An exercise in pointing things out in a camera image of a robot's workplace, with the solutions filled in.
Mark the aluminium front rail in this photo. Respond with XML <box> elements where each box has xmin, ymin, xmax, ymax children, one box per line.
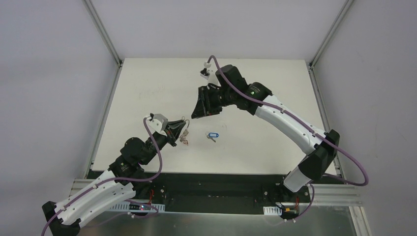
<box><xmin>66</xmin><ymin>179</ymin><xmax>363</xmax><ymax>212</ymax></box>

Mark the left aluminium frame post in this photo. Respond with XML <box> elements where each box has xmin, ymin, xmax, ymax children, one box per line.
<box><xmin>82</xmin><ymin>0</ymin><xmax>123</xmax><ymax>68</ymax></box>

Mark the aluminium frame post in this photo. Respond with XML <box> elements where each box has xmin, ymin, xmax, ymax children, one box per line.
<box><xmin>82</xmin><ymin>0</ymin><xmax>123</xmax><ymax>68</ymax></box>
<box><xmin>309</xmin><ymin>0</ymin><xmax>356</xmax><ymax>70</ymax></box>

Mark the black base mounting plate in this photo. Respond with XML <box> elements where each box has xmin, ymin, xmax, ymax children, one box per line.
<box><xmin>88</xmin><ymin>172</ymin><xmax>345</xmax><ymax>216</ymax></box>

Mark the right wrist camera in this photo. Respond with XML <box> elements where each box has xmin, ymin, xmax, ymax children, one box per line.
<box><xmin>200</xmin><ymin>62</ymin><xmax>218</xmax><ymax>86</ymax></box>

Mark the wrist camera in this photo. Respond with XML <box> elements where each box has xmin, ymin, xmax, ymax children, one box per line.
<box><xmin>147</xmin><ymin>114</ymin><xmax>168</xmax><ymax>136</ymax></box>
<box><xmin>200</xmin><ymin>62</ymin><xmax>218</xmax><ymax>86</ymax></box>

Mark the silver metal keyring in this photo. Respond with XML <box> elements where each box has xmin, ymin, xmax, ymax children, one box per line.
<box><xmin>179</xmin><ymin>117</ymin><xmax>190</xmax><ymax>146</ymax></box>

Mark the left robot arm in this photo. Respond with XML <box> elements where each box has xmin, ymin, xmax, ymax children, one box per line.
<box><xmin>41</xmin><ymin>114</ymin><xmax>189</xmax><ymax>236</ymax></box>

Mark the right aluminium frame post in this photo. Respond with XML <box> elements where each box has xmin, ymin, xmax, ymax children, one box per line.
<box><xmin>309</xmin><ymin>0</ymin><xmax>356</xmax><ymax>70</ymax></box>

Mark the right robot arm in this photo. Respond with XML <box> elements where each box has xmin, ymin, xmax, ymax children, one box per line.
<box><xmin>191</xmin><ymin>62</ymin><xmax>340</xmax><ymax>202</ymax></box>

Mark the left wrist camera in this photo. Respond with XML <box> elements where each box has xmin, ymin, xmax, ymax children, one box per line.
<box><xmin>147</xmin><ymin>114</ymin><xmax>168</xmax><ymax>136</ymax></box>

